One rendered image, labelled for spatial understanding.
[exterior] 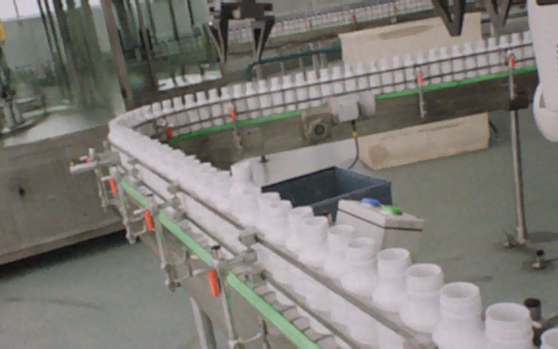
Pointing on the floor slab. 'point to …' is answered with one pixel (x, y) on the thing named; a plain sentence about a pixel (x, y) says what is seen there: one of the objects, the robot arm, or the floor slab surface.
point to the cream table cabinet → (382, 155)
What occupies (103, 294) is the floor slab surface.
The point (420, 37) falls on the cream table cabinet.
